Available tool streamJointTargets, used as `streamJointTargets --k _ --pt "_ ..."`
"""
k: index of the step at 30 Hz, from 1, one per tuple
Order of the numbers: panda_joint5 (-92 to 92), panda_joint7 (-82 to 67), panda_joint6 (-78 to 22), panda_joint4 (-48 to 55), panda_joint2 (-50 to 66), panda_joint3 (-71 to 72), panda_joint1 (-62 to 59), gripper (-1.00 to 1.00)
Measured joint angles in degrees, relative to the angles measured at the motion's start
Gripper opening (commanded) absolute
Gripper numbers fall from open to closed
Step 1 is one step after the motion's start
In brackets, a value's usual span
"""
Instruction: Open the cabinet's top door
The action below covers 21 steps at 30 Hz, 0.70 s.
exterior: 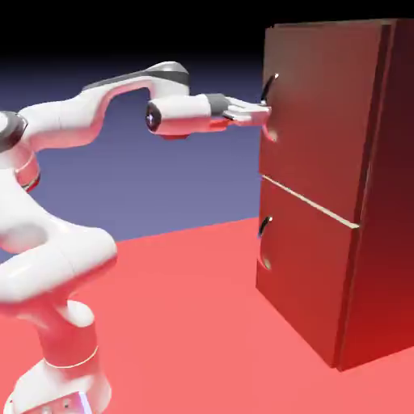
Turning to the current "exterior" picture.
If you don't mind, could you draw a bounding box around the dark red wooden cabinet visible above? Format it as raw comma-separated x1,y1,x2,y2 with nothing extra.
255,18,414,372

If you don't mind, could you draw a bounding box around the dark red cabinet door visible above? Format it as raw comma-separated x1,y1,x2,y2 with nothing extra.
258,22,384,227
255,176,360,369

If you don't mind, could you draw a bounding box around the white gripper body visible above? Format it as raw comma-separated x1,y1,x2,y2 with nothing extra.
222,95,272,127

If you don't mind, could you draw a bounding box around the curved dark metal handle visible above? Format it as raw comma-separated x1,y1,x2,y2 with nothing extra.
257,215,273,271
260,73,280,143

